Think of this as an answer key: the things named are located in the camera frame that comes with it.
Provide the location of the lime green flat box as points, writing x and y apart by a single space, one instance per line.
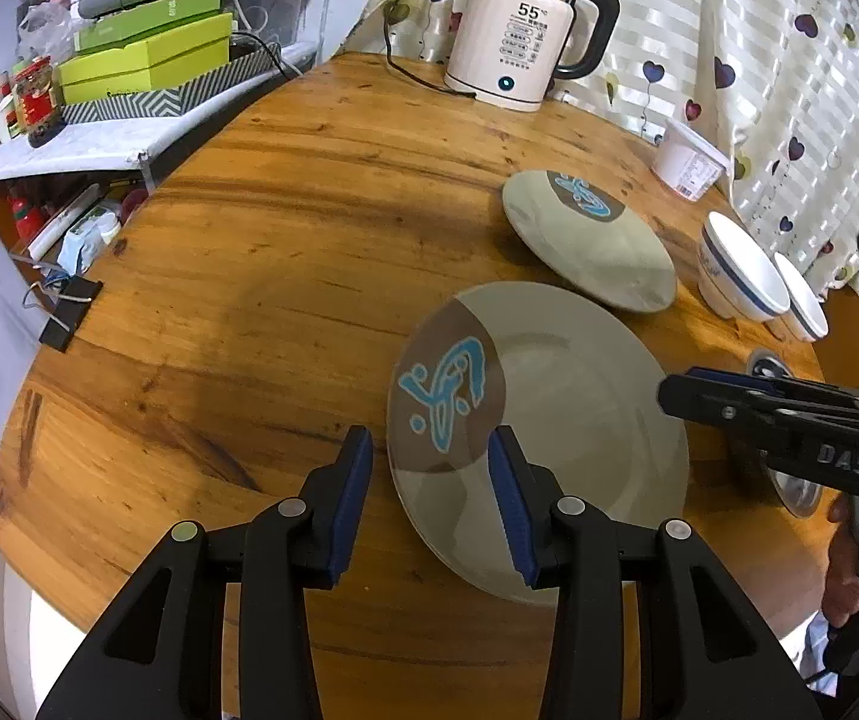
144 60

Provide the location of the tissue pack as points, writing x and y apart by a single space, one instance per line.
88 244

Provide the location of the zigzag patterned box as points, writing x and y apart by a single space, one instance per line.
159 97

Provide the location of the white bowl with blue band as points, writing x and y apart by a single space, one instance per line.
744 262
804 300

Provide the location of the black binder clip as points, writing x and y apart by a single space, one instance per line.
69 311

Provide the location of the white plastic tub with lid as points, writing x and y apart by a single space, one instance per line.
688 161

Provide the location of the heart print striped curtain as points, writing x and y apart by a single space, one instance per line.
774 52

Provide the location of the red decorated jar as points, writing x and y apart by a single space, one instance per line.
36 101

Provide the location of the cream electric kettle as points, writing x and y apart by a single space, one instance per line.
504 30

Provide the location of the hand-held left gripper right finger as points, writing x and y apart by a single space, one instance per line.
510 510

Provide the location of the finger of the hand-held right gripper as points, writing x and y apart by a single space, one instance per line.
729 376
722 409

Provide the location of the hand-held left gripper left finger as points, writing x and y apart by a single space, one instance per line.
351 510

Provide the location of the white side board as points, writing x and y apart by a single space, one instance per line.
99 146

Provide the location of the dark green flat box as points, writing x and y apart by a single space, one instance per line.
144 15

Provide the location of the grey plate with blue print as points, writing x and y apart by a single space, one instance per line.
587 420
594 255

